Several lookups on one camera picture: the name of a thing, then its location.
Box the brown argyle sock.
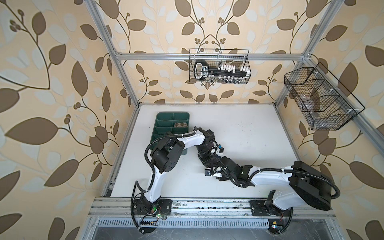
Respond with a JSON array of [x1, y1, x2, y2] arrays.
[[174, 122, 188, 128]]

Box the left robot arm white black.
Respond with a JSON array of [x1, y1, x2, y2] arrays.
[[130, 127, 224, 235]]

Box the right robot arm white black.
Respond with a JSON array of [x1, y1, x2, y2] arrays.
[[205, 157, 341, 216]]

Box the black tool set in basket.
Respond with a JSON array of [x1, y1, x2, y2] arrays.
[[192, 60, 252, 82]]

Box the black wire basket back wall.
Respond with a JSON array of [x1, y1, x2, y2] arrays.
[[189, 48, 252, 85]]

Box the black wire basket wall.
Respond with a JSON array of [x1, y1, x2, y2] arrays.
[[189, 48, 252, 85], [284, 62, 366, 131]]

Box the black wire basket right wall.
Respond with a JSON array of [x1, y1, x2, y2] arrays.
[[284, 62, 366, 131]]

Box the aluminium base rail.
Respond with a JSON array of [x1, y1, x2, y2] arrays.
[[89, 198, 336, 230]]

